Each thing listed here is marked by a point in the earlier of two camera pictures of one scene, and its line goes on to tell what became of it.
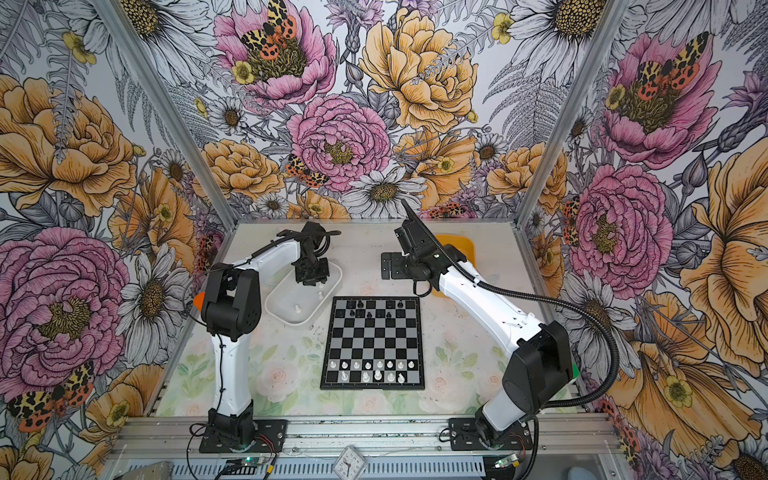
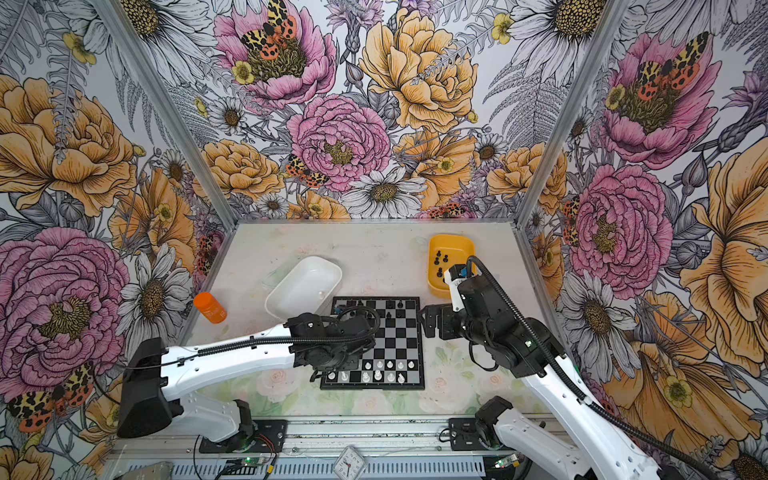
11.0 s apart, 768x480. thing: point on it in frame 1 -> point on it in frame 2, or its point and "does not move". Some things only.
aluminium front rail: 321,436 does not move
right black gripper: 396,272 -> 446,313
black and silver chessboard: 374,343 does not move
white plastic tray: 298,304 does not move
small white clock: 349,464 does not move
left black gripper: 321,276 -> 350,363
